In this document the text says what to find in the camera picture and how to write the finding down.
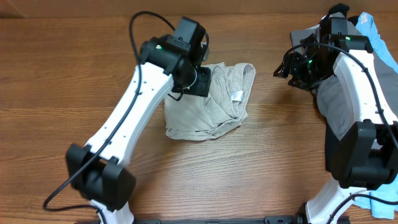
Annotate beige shorts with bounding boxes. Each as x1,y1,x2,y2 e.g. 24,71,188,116
164,62,256,141

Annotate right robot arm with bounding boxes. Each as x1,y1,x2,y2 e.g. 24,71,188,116
274,16,397,223

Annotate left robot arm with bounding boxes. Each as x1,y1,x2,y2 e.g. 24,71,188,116
66,17,211,223

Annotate grey t-shirt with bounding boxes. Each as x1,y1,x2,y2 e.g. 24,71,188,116
290,12,398,141

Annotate black garment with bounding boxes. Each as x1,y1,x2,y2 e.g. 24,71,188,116
319,3,359,26

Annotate light blue shirt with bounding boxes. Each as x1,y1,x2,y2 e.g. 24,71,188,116
354,12,397,220

